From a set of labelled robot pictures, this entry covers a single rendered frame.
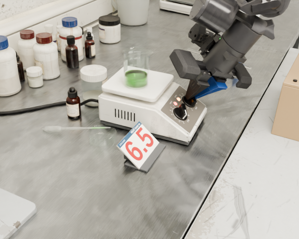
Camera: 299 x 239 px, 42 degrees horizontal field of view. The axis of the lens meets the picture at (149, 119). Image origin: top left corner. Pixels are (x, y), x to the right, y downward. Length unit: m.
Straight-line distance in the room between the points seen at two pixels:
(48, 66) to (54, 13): 0.26
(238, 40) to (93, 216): 0.39
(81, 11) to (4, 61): 0.47
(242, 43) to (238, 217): 0.30
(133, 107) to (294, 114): 0.32
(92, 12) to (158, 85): 0.64
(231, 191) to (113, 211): 0.20
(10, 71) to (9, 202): 0.38
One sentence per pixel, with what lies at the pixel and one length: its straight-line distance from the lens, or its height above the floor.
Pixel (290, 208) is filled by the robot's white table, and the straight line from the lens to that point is 0.68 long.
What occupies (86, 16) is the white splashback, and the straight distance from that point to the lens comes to 1.36.
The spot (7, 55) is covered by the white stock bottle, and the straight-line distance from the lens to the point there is 0.94.
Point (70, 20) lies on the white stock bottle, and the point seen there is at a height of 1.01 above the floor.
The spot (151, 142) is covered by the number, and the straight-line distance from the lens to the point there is 0.76.
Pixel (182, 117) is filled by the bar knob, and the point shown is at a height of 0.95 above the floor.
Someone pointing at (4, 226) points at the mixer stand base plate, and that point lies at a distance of 0.62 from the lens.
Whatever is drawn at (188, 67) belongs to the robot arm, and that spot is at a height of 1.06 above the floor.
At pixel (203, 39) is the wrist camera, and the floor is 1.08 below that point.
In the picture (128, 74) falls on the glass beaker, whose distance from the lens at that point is 0.76.
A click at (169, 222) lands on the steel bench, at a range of 0.62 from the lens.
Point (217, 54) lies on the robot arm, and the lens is 0.74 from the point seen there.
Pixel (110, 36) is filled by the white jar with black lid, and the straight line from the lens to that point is 1.24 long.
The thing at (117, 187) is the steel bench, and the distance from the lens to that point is 0.67.
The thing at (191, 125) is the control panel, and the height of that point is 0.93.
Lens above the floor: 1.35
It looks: 32 degrees down
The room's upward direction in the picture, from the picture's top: 2 degrees clockwise
